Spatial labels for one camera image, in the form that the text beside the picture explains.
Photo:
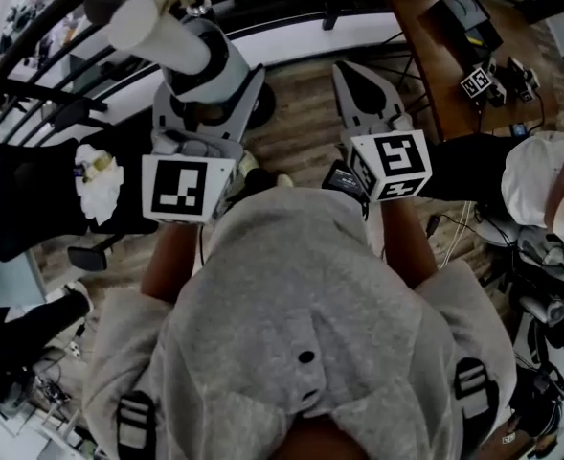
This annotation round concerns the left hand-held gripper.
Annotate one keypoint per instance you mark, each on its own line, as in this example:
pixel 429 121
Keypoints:
pixel 181 190

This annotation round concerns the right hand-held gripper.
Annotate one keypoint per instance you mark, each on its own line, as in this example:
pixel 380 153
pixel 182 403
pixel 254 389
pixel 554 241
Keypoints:
pixel 396 161

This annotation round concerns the person's left forearm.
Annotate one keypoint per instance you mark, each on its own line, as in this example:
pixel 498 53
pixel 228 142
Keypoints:
pixel 166 257

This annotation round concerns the person's right forearm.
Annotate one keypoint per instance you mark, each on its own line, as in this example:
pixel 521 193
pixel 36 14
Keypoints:
pixel 406 237

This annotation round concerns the wooden side table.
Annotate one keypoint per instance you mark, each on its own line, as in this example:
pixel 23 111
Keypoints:
pixel 454 89

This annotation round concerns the black phone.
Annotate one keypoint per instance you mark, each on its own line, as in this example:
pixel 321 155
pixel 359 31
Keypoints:
pixel 341 180

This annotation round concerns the person's shoe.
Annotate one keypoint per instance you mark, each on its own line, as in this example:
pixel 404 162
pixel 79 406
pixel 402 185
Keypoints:
pixel 284 180

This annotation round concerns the spare hand-held gripper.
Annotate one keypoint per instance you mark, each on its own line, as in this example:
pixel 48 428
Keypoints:
pixel 482 86
pixel 523 79

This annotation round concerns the black metal railing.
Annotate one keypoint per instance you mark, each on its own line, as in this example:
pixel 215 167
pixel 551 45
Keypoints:
pixel 281 21

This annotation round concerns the black box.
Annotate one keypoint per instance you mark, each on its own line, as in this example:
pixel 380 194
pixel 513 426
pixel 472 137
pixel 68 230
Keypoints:
pixel 468 22

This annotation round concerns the white cloth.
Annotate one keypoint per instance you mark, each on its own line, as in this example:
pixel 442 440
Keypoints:
pixel 99 190

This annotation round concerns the black power adaptor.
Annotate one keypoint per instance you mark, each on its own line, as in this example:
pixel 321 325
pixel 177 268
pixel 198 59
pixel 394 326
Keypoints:
pixel 432 224

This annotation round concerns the black mesh office chair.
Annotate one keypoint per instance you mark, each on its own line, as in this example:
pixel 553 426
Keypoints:
pixel 28 194

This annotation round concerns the person's grey hooded top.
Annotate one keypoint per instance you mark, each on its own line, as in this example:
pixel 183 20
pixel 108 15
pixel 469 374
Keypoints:
pixel 286 328

